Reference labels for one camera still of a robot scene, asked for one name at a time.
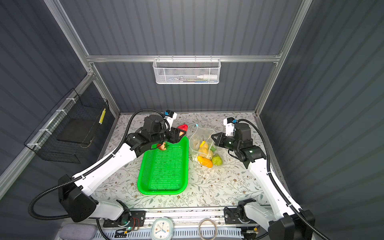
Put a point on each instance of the yellow-green wrinkled pear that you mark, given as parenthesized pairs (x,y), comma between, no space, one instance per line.
(208,154)

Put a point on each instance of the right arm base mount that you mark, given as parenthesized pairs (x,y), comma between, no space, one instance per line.
(236,216)

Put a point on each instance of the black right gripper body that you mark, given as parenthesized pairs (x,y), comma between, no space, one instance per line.
(223,141)

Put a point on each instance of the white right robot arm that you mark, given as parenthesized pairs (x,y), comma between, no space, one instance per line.
(286,220)

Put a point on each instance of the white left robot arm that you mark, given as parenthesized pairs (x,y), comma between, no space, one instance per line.
(75,193)

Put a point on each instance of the green guava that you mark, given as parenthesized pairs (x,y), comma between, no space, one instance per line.
(217,160)

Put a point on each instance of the white desk clock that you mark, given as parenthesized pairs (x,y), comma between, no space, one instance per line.
(162,229)

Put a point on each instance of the red apple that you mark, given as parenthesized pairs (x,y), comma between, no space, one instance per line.
(183,127)

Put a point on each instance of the clear zip top bag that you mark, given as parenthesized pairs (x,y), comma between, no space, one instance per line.
(198,135)

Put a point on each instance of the black wire basket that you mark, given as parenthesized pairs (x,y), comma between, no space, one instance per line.
(73,134)

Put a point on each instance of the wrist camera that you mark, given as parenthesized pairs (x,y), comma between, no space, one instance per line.
(170,116)
(229,124)

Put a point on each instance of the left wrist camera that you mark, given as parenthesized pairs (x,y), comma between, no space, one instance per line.
(170,116)

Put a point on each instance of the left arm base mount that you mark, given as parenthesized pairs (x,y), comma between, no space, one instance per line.
(133,219)

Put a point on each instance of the green plastic tray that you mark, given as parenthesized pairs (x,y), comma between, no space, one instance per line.
(165,172)

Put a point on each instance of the white wire mesh basket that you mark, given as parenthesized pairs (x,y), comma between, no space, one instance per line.
(187,73)

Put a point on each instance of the yellow tag on basket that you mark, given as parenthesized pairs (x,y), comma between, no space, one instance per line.
(101,119)

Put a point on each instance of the orange carrot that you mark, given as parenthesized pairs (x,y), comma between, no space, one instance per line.
(205,162)

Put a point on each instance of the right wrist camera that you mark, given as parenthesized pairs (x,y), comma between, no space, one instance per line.
(229,124)

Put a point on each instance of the grey cloth pouch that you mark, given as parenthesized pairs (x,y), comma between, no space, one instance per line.
(78,232)

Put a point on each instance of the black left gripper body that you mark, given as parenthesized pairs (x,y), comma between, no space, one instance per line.
(173,135)

